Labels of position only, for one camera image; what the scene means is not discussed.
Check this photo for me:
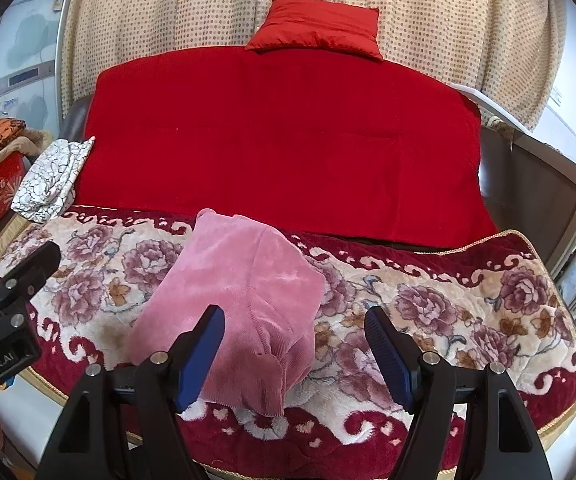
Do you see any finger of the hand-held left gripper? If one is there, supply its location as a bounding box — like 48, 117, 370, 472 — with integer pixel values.
0, 241, 62, 333

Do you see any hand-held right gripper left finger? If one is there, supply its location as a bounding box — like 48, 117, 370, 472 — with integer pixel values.
35, 304, 226, 480

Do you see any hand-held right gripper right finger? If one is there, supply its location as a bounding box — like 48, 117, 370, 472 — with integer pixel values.
364, 306, 554, 480

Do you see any pink corduroy jacket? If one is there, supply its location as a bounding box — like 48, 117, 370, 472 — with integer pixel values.
128, 208, 326, 417

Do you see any floral plush blanket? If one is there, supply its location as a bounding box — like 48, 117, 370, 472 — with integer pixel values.
0, 207, 576, 478

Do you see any white crackle pattern cloth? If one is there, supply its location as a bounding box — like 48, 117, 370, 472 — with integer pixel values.
10, 136, 96, 223

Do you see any white standing air conditioner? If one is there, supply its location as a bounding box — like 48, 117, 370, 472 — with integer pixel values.
0, 0, 81, 136

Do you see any white topped wooden panel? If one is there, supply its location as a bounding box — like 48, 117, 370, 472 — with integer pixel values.
450, 82, 576, 281

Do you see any red quilt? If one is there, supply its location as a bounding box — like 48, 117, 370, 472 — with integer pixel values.
72, 45, 499, 241

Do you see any beige dotted curtain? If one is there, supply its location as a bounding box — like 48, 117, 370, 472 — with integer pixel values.
60, 0, 569, 133

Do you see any red pillow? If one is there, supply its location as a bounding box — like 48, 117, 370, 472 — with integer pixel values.
244, 0, 383, 61

